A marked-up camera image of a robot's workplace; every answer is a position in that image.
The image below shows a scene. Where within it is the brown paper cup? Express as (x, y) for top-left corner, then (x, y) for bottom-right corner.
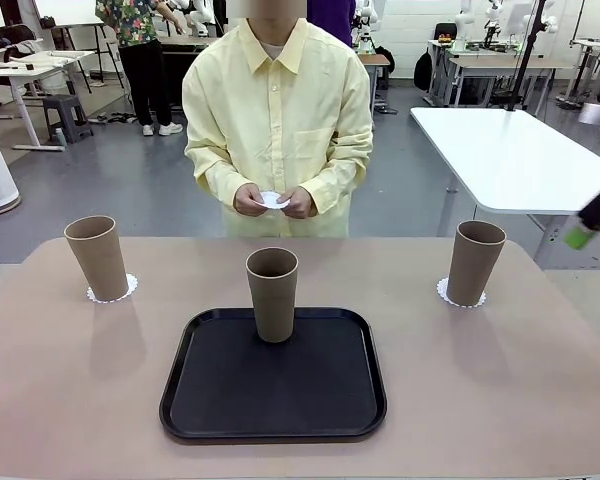
(63, 215), (130, 304)
(447, 219), (508, 307)
(244, 248), (300, 345)

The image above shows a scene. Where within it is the white paper doily coaster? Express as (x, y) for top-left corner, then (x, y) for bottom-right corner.
(435, 277), (488, 309)
(258, 190), (291, 210)
(86, 272), (140, 305)

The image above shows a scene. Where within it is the person's left forearm yellow sleeve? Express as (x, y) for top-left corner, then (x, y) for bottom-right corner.
(304, 144), (374, 216)

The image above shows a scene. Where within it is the person's right forearm yellow sleeve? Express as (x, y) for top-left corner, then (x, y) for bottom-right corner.
(187, 139), (246, 209)

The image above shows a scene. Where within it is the person's left hand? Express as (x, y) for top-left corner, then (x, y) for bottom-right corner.
(278, 185), (315, 220)

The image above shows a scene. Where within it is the person's right hand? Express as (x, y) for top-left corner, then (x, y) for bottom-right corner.
(233, 182), (271, 219)

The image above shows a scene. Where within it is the grey background desk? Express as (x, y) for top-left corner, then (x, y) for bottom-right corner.
(444, 54), (571, 109)

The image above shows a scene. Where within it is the black backpack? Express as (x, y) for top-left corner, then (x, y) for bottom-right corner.
(413, 49), (434, 92)

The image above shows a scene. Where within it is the small wooden table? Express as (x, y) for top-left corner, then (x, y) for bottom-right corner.
(363, 53), (392, 96)

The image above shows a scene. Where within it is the person in yellow shirt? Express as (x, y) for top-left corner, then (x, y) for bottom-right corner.
(182, 0), (375, 239)

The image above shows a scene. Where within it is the person in purple top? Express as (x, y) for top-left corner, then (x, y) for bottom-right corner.
(307, 0), (356, 49)

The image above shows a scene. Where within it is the black plastic tray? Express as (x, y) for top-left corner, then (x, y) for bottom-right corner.
(158, 307), (389, 444)

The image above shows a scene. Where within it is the person in floral shirt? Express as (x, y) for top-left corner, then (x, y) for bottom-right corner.
(94, 0), (185, 137)

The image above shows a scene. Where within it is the grey plastic stool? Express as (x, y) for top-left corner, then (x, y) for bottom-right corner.
(42, 94), (95, 146)

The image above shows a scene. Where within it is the whiteboard on easel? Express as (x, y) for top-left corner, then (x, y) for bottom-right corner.
(32, 0), (131, 99)

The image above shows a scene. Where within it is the white desk with clutter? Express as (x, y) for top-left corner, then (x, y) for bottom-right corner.
(0, 49), (97, 151)

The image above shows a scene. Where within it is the black bag on desk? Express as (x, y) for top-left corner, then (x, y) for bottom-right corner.
(0, 24), (37, 49)

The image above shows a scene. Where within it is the white desk with black frame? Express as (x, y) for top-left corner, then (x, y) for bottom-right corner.
(562, 37), (600, 121)

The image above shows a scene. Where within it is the black camera stand pole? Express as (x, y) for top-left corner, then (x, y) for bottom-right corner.
(503, 0), (556, 114)

